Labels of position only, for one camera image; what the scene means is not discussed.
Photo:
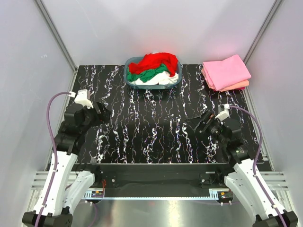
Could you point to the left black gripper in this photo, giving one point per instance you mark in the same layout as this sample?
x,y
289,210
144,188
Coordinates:
x,y
104,117

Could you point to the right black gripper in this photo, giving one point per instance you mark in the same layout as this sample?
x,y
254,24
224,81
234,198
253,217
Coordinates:
x,y
207,117

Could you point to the red t-shirt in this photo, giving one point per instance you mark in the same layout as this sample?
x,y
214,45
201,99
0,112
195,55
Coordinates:
x,y
154,61

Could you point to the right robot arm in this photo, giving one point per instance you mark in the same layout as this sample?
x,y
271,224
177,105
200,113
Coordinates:
x,y
241,175

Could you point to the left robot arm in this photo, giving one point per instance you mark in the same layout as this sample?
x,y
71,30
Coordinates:
x,y
58,199

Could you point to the folded pink t-shirt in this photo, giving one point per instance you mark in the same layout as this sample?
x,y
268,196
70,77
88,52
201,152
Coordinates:
x,y
227,72

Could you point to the folded salmon t-shirt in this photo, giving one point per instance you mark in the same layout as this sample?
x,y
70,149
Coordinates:
x,y
233,87

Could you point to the green t-shirt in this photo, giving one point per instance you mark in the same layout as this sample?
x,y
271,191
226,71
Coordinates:
x,y
145,75

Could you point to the white t-shirt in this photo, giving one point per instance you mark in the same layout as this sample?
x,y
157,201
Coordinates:
x,y
163,78

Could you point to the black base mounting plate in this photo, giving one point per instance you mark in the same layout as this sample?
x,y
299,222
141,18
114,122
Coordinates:
x,y
161,180

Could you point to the teal plastic basket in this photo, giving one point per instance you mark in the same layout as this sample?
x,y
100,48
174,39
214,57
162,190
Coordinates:
x,y
150,87

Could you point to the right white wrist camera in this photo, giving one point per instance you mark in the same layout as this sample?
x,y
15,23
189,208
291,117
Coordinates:
x,y
223,112

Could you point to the aluminium frame rail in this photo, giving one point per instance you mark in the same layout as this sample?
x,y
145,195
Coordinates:
x,y
275,180

